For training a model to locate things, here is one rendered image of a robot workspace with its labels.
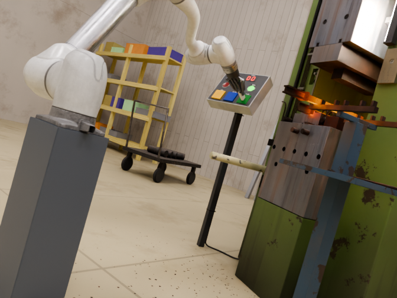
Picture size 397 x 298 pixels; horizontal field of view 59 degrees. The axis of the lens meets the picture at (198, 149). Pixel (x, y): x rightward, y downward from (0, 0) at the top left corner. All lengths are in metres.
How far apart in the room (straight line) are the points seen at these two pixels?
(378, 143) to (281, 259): 0.72
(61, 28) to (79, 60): 7.19
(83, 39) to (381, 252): 1.53
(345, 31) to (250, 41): 5.44
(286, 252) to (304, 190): 0.31
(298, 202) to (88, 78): 1.12
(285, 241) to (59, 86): 1.23
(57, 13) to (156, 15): 2.48
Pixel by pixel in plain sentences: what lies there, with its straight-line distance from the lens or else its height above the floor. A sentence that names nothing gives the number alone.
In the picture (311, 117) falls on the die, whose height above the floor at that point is 0.96.
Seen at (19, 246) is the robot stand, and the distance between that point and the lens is 1.31.
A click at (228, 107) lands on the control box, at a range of 2.28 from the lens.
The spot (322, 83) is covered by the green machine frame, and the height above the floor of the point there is 1.22.
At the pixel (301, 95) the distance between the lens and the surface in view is 1.46.
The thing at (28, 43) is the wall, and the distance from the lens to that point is 8.14.
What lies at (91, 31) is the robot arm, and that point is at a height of 0.98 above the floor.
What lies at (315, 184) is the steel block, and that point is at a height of 0.63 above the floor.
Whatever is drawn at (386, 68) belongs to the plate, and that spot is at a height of 1.25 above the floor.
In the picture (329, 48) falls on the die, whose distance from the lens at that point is 2.05.
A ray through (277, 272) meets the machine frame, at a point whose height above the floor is 0.17.
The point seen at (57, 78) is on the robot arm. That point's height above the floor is 0.75.
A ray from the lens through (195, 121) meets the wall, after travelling 7.56.
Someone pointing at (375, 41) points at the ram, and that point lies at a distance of 2.10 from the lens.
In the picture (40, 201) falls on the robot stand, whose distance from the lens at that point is 1.23.
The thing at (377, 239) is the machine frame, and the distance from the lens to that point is 1.75.
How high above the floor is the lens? 0.68
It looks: 1 degrees down
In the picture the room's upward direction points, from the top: 16 degrees clockwise
